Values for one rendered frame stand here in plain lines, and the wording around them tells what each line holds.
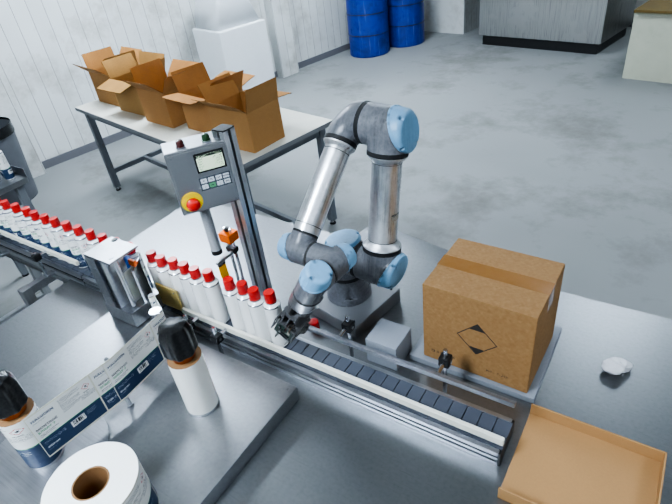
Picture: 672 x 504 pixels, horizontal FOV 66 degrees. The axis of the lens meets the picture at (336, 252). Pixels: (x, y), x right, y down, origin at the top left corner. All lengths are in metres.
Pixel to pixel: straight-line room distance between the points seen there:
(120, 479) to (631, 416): 1.22
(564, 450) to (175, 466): 0.95
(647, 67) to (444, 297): 5.36
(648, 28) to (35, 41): 5.98
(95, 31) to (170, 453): 5.19
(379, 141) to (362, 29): 6.41
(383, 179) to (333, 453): 0.73
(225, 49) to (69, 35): 1.51
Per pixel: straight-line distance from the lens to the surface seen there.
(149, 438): 1.52
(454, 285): 1.38
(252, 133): 3.10
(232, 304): 1.60
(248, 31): 6.24
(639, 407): 1.58
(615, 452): 1.47
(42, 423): 1.50
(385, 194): 1.44
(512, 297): 1.36
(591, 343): 1.70
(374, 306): 1.69
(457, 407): 1.41
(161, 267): 1.79
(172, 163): 1.46
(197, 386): 1.42
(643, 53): 6.50
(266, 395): 1.49
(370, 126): 1.39
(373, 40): 7.80
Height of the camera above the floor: 1.99
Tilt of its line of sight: 35 degrees down
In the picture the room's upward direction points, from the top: 8 degrees counter-clockwise
